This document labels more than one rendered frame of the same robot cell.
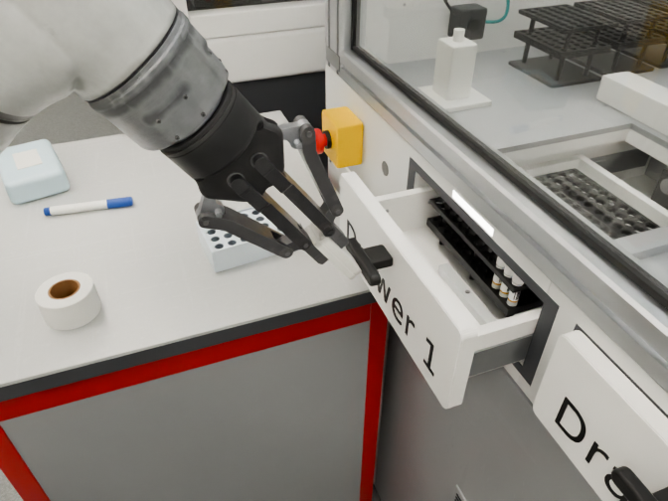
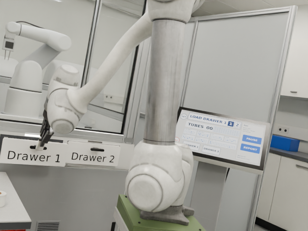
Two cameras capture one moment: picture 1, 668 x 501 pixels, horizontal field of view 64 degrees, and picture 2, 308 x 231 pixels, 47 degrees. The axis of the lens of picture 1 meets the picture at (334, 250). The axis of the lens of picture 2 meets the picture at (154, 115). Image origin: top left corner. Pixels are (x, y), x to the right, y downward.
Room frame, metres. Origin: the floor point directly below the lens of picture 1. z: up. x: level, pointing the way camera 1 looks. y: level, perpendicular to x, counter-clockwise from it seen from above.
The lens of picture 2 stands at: (0.25, 1.60, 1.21)
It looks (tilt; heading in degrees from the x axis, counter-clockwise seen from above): 3 degrees down; 259
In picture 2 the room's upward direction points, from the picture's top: 10 degrees clockwise
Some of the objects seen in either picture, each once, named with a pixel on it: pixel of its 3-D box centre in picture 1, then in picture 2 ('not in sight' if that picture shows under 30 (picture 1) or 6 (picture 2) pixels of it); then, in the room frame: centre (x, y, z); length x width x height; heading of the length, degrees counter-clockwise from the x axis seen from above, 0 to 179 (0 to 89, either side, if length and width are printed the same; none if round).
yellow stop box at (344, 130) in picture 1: (340, 137); not in sight; (0.78, -0.01, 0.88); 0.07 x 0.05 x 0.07; 20
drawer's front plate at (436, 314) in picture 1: (393, 275); (35, 152); (0.45, -0.07, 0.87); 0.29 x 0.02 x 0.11; 20
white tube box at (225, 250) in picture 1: (245, 235); not in sight; (0.65, 0.13, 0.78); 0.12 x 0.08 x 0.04; 116
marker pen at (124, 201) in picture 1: (88, 206); not in sight; (0.74, 0.41, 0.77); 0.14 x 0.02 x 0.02; 104
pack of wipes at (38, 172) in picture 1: (31, 169); not in sight; (0.84, 0.54, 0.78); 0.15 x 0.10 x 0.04; 33
